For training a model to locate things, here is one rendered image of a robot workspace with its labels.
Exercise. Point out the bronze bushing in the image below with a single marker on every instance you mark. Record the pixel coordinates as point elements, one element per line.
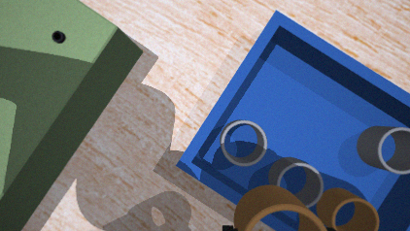
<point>365,217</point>
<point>267,199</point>

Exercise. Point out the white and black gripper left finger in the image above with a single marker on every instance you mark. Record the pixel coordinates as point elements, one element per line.
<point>228,228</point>

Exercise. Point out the grey metal bushing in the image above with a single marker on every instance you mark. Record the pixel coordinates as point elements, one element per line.
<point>313,189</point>
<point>256,155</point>
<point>369,147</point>

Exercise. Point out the blue open-top crate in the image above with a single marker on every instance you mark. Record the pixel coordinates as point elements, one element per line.
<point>312,100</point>

